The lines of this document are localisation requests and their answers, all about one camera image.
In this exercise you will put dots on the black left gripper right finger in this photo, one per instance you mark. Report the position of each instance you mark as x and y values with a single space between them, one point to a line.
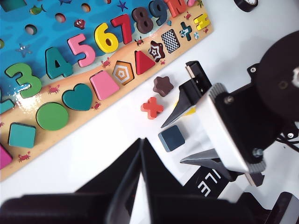
175 205

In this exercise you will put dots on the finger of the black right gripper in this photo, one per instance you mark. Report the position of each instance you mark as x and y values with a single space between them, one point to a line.
208 182
184 100

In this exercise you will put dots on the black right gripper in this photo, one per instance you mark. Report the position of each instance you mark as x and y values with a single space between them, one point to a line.
257 121

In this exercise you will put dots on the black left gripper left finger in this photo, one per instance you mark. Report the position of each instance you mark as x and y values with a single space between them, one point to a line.
81 207

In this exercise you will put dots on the dark blue square block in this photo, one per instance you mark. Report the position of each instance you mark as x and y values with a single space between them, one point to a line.
171 138

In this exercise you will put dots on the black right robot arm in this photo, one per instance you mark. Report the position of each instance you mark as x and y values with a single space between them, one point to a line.
280 70

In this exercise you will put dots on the yellow pentagon block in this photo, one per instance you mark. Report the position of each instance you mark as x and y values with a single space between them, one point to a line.
190 111

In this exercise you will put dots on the brown star block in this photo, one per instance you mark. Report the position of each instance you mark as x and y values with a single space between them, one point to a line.
163 86

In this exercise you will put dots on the orange cross block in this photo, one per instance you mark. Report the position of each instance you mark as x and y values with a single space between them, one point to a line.
151 108

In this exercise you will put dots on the red triangle block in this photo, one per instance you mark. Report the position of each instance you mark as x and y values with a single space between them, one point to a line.
142 63

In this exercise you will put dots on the yellow equals sign block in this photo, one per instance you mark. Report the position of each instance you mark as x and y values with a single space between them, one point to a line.
202 25

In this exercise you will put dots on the pink trapezoid block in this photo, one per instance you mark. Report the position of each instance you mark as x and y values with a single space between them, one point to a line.
104 86

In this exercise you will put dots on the dark blue number nine block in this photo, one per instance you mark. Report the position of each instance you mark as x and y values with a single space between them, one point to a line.
161 18

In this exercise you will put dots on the colourful wooden puzzle board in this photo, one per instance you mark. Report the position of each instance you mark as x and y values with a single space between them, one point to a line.
77 121

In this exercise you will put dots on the brown number eight block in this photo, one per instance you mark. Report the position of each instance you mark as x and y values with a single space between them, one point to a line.
143 19

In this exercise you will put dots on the magenta shape block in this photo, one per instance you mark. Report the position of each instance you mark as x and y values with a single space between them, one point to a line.
5 156

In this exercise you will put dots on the red number seven block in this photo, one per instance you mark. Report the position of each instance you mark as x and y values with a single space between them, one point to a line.
125 30

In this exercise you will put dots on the orange number ten block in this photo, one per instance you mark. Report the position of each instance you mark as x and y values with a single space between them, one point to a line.
172 8

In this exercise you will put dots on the teal square block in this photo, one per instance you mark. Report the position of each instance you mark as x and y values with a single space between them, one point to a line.
22 135

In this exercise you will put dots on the green circle block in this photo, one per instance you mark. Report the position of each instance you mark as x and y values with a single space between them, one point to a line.
52 116

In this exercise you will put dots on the pink greater-than sign block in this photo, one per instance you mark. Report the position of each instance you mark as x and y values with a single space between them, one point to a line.
191 2

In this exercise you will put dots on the teal heart block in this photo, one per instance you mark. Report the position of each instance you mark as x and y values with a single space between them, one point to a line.
78 98

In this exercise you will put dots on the yellow number six block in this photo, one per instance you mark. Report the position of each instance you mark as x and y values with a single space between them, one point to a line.
100 35

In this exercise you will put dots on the black tape roll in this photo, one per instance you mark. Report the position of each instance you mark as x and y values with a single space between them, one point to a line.
240 7

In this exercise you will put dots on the pink number five block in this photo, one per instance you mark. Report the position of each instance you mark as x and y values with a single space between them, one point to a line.
77 44

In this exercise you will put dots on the teal number two block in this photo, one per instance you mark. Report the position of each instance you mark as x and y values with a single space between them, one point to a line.
5 106

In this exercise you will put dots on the teal number four block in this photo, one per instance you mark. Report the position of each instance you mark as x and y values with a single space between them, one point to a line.
61 70

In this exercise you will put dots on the green number three block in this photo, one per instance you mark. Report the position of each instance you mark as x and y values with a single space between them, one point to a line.
33 85

